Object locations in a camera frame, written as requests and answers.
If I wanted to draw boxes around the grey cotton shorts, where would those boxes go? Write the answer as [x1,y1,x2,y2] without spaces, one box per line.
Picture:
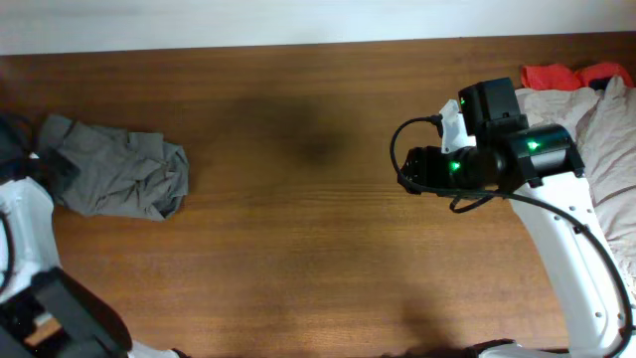
[38,114,190,222]

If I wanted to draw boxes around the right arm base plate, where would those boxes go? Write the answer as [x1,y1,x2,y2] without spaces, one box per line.
[465,339,571,358]

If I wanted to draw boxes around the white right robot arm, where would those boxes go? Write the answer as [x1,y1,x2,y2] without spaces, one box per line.
[392,78,635,357]

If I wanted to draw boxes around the beige cloth garment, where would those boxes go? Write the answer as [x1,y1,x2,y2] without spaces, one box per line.
[516,76,636,292]

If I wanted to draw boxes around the red cloth garment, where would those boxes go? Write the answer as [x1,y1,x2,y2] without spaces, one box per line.
[521,62,635,91]

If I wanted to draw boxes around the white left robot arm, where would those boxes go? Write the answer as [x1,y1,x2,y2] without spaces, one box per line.
[1,112,183,358]

